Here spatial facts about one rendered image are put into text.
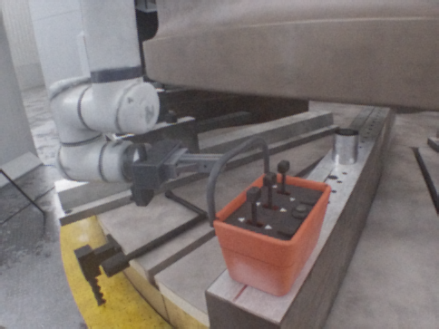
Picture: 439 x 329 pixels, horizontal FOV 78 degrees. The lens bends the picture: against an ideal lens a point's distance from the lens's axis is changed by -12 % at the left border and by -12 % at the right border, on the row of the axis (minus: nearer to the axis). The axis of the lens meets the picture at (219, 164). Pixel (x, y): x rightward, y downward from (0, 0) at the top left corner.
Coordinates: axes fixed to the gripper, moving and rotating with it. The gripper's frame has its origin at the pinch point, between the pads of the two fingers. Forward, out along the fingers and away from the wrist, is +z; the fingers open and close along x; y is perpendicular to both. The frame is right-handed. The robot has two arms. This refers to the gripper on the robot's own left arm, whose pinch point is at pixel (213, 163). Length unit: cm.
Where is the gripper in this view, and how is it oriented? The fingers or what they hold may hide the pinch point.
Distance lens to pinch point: 55.7
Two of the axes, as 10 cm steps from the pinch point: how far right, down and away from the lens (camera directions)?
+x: 2.1, -4.0, 8.9
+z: 9.7, 0.1, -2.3
